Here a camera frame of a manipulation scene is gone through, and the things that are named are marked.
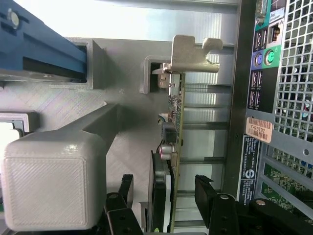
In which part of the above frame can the grey printed parts rack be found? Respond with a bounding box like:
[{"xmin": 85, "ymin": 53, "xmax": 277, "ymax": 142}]
[{"xmin": 0, "ymin": 36, "xmax": 172, "ymax": 235}]

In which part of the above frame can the pink service tag sticker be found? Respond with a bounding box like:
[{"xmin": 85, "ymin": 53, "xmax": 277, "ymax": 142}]
[{"xmin": 246, "ymin": 117, "xmax": 273, "ymax": 142}]

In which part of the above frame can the open dark PC case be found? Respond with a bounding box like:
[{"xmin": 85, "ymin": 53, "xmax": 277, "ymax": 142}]
[{"xmin": 221, "ymin": 0, "xmax": 313, "ymax": 235}]

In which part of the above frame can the hard disk with blue carrier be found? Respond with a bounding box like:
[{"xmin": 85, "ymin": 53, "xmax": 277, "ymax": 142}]
[{"xmin": 0, "ymin": 0, "xmax": 88, "ymax": 83}]

